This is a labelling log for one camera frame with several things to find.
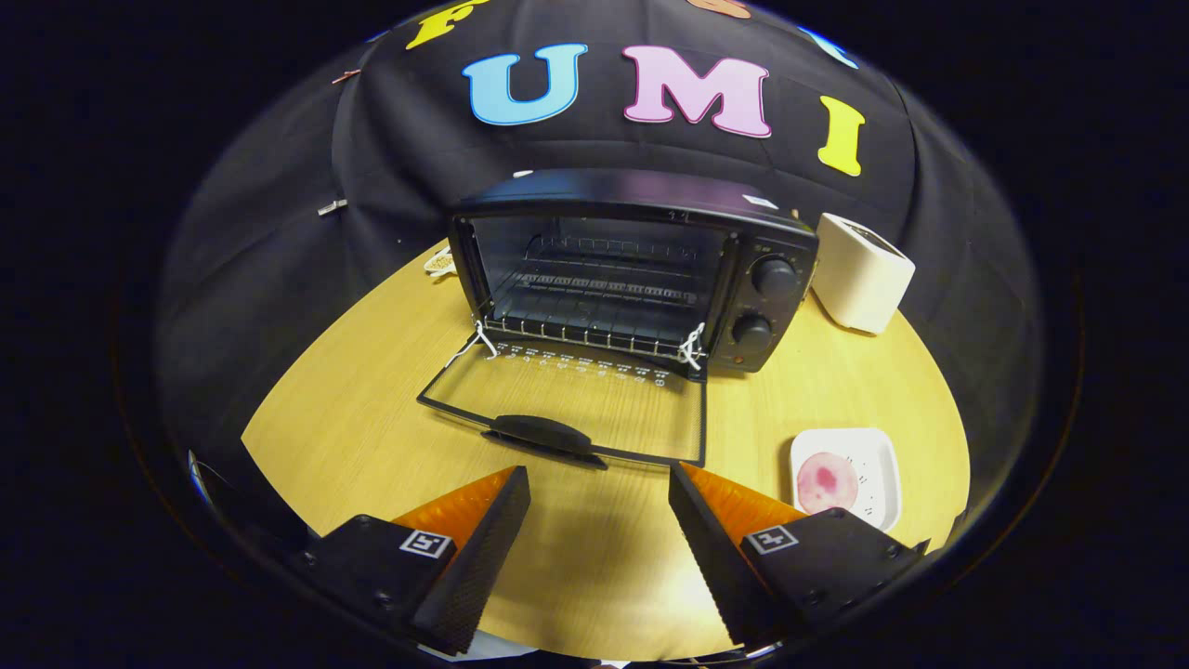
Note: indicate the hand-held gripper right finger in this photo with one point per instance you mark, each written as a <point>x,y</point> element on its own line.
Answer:
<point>715,553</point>

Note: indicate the white bread toaster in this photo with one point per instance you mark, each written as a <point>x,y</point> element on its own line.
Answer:
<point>859,274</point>

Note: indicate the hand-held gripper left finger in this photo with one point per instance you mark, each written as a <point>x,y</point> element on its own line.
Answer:
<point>483,553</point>

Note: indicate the white square plate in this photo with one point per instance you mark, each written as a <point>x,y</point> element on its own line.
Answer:
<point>878,465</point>

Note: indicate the black backdrop cloth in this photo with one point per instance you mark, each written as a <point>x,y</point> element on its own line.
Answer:
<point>409,158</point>

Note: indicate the silver cloth clip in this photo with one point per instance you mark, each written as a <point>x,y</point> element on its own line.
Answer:
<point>332,206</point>

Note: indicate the black toaster oven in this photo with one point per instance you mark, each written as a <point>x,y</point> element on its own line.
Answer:
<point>771,321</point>

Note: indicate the pink ham slice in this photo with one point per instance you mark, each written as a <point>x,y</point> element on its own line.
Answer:
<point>827,483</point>

